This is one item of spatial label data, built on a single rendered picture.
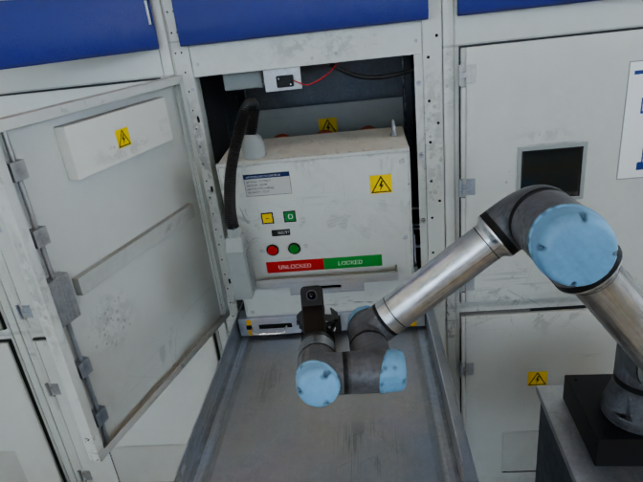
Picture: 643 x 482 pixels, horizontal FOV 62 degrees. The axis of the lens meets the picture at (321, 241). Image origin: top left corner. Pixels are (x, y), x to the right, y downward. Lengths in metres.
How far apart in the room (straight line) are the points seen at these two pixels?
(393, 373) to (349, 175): 0.59
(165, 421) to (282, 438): 0.83
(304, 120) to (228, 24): 0.74
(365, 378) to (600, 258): 0.42
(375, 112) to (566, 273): 1.35
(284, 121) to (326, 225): 0.78
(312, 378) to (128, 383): 0.61
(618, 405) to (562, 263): 0.52
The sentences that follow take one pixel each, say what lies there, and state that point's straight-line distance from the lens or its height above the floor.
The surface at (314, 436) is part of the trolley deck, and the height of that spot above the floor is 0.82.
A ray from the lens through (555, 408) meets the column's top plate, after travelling 1.47.
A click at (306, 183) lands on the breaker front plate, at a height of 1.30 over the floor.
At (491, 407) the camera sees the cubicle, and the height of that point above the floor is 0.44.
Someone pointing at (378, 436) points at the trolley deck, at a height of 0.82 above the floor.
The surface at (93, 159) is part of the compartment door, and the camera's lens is 1.23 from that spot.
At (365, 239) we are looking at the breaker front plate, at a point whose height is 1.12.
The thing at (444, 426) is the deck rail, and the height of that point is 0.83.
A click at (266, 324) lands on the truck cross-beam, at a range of 1.59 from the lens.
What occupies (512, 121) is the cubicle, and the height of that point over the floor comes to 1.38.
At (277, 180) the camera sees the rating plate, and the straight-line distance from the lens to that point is 1.38.
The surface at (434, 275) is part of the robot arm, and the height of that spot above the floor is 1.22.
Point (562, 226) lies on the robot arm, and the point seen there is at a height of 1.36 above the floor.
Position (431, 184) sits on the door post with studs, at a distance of 1.53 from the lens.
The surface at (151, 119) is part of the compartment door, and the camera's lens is 1.39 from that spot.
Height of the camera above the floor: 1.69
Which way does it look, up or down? 23 degrees down
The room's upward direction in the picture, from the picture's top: 6 degrees counter-clockwise
